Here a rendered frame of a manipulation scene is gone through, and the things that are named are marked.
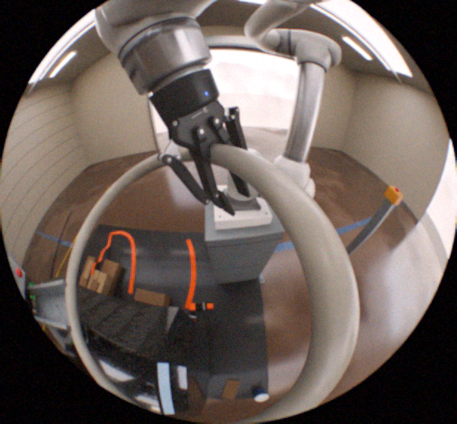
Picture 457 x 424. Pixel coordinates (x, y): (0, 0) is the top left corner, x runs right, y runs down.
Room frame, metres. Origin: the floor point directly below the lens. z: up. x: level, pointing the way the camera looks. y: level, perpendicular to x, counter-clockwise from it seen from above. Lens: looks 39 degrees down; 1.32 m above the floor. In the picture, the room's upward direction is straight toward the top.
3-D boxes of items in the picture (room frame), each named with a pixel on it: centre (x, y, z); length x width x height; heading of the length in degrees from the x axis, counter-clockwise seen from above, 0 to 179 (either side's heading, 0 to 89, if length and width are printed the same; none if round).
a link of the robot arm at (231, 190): (0.54, -0.08, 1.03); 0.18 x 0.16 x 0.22; 61
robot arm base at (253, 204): (0.54, -0.05, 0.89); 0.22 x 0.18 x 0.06; 97
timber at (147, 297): (0.08, 0.68, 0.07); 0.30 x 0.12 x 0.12; 92
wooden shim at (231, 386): (-0.74, -0.02, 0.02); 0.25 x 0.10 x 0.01; 168
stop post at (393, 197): (0.35, -1.14, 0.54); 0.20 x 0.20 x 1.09; 1
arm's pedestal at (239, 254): (0.54, -0.07, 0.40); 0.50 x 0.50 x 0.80; 7
